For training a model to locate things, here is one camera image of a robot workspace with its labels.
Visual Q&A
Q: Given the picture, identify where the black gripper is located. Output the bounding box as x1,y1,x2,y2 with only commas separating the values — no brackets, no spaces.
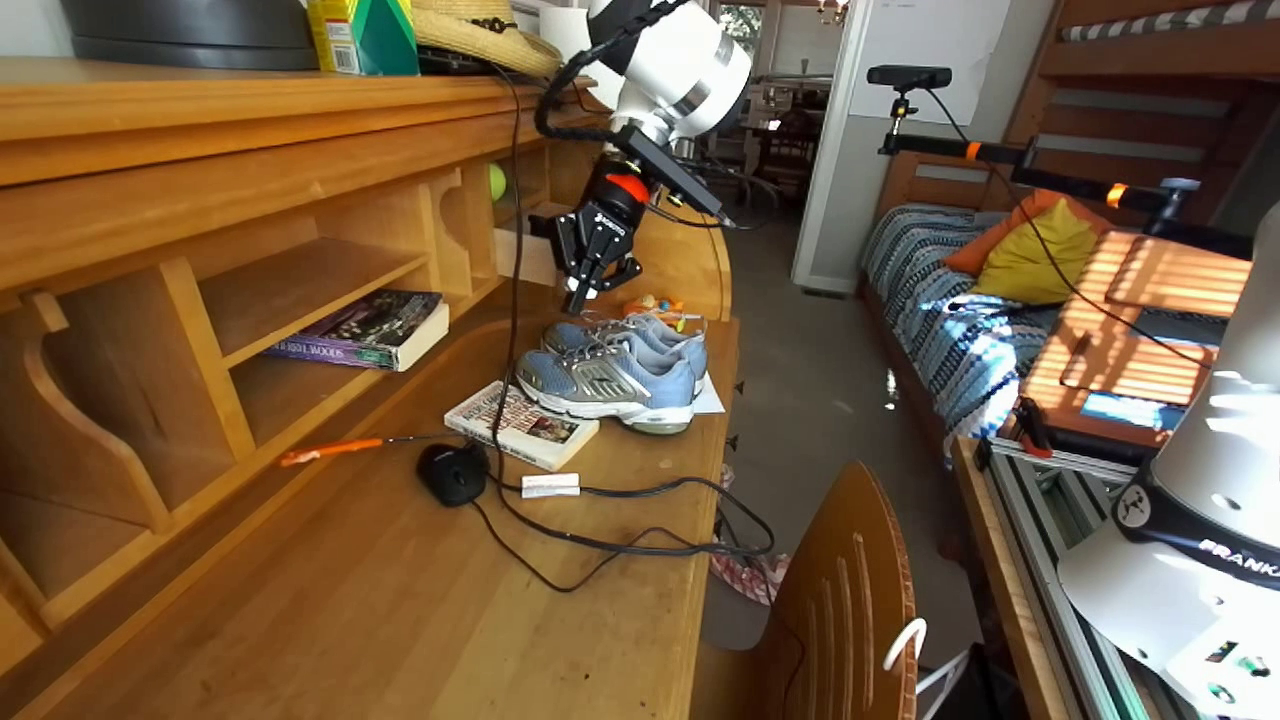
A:
552,195,647,317

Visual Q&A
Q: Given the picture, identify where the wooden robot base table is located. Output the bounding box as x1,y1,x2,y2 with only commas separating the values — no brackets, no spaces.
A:
946,428,1280,720

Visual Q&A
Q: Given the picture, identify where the small wooden drawer, open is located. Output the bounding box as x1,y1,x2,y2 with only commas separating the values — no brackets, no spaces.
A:
493,226,568,294

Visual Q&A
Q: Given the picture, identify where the grey blue sneaker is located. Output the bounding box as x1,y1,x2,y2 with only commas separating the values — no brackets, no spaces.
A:
535,308,708,379
512,332,710,439

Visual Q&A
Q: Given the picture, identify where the white illustrated booklet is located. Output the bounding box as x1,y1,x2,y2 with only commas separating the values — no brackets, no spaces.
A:
439,376,605,477

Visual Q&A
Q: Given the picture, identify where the white paper sheet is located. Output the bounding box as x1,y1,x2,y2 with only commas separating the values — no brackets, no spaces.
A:
658,370,730,420

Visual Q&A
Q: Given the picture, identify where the dark paperback book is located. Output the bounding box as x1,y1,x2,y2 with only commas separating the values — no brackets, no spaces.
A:
266,285,454,376

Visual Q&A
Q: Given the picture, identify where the black computer mouse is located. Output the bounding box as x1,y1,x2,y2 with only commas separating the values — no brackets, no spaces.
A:
411,439,493,514

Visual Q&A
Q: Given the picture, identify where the straw sun hat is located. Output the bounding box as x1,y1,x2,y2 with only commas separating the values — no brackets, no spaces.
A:
408,0,563,83

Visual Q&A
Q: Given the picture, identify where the orange pen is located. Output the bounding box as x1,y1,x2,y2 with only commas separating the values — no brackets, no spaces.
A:
275,432,392,471

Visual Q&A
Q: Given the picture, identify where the green yellow cardboard box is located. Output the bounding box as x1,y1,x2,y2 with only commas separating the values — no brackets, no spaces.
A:
304,0,423,80

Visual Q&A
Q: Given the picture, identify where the red white striped cloth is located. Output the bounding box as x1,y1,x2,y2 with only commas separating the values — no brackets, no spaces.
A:
708,539,791,612

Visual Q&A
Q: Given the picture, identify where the blue striped bedding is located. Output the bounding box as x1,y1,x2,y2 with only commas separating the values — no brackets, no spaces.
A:
856,195,1072,447

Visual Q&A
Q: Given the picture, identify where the orange pillow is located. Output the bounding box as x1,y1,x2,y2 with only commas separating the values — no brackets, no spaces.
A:
934,188,1058,282

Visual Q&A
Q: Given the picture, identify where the wooden roll-top desk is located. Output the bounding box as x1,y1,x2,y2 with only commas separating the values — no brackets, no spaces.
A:
0,57,744,720

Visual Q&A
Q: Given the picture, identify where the yellow pillow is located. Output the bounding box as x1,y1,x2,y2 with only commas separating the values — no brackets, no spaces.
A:
973,192,1111,308

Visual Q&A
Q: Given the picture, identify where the black tripod boom rod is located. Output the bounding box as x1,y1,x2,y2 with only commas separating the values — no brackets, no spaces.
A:
876,127,1206,226

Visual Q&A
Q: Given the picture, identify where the dark grey round container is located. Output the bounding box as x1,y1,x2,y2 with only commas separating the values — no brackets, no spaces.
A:
55,0,320,77

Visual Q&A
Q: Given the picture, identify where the red clamp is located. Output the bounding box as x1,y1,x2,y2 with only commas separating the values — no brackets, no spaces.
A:
1008,400,1058,459

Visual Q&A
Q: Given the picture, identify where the white plastic hanger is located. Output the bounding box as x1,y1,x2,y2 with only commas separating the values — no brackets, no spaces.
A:
881,612,979,714

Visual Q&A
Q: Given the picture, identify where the wooden bunk bed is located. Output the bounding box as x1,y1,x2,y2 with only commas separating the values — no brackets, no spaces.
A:
860,0,1280,458

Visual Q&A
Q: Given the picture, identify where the black lamp power cord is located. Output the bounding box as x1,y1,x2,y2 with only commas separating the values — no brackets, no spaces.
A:
485,77,526,453

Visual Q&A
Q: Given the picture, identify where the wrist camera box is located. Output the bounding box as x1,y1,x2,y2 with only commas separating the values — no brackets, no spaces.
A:
611,125,734,233

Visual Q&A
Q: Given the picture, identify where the black cable with white tag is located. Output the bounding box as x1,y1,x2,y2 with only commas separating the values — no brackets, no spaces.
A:
485,453,780,566

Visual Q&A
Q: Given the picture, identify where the black mouse cable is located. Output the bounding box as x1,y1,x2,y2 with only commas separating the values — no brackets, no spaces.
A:
465,493,780,599

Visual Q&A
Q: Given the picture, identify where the black stereo camera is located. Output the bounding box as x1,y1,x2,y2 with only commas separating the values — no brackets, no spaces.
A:
864,59,959,141

